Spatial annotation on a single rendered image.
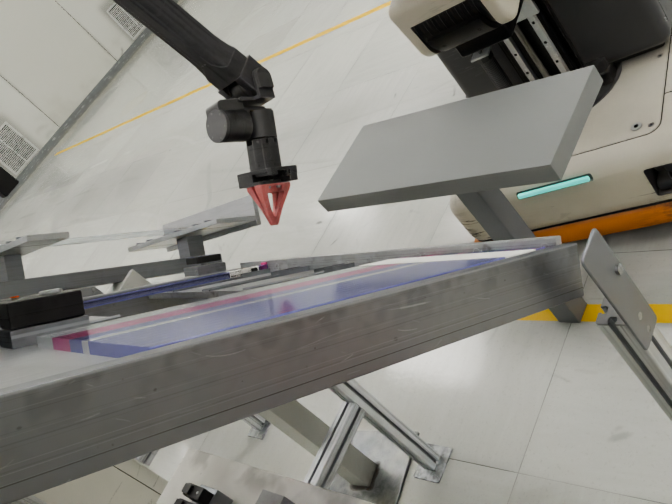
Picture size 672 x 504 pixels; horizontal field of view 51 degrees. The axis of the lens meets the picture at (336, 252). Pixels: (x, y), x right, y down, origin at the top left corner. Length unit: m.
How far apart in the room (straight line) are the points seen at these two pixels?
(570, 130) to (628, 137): 0.46
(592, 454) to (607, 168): 0.62
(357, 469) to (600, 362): 0.63
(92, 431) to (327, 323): 0.20
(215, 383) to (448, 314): 0.25
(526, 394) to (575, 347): 0.16
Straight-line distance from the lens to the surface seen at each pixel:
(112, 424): 0.47
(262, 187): 1.25
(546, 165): 1.20
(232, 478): 1.17
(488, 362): 1.84
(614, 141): 1.71
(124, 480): 2.12
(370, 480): 1.85
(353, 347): 0.58
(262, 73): 1.28
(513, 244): 0.89
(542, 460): 1.63
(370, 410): 1.58
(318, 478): 1.50
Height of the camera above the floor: 1.28
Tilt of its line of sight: 29 degrees down
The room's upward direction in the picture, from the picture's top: 45 degrees counter-clockwise
